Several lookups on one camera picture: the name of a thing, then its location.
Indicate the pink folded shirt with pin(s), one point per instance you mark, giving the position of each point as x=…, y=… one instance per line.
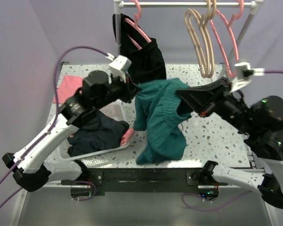
x=68, y=87

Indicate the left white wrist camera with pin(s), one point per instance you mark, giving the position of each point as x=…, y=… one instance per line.
x=119, y=66

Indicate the pink hanger holding shorts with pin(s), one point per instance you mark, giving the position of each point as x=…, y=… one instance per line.
x=134, y=23

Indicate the black shorts on hanger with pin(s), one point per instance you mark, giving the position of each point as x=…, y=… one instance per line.
x=147, y=60

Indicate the white laundry basket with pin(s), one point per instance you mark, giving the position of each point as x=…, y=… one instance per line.
x=115, y=111

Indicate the dark navy garment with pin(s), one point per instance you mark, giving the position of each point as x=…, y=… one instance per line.
x=100, y=133

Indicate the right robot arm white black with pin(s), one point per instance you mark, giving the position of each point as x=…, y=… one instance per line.
x=262, y=123

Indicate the beige wooden hanger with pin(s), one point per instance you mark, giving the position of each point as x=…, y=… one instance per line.
x=211, y=42
x=198, y=47

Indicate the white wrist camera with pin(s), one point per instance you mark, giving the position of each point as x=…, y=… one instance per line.
x=119, y=66
x=243, y=75

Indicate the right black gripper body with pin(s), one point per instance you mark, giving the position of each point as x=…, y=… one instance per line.
x=229, y=108

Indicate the beige wooden hanger back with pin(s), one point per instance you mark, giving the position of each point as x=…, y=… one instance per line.
x=211, y=42

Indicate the beige wooden hanger front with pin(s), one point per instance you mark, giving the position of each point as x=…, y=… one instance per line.
x=198, y=47

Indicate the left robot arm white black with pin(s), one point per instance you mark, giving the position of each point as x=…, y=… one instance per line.
x=31, y=170

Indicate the teal green shorts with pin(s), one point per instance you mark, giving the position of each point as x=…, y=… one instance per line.
x=157, y=114

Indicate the pink garment in basket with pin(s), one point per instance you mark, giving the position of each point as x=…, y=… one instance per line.
x=126, y=136

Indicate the white metal clothes rack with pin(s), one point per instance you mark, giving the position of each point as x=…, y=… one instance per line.
x=212, y=11

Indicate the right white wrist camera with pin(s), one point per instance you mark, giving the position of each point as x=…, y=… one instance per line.
x=243, y=75

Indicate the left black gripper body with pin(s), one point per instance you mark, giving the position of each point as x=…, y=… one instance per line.
x=121, y=90

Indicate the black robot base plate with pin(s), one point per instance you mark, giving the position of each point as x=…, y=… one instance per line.
x=140, y=180

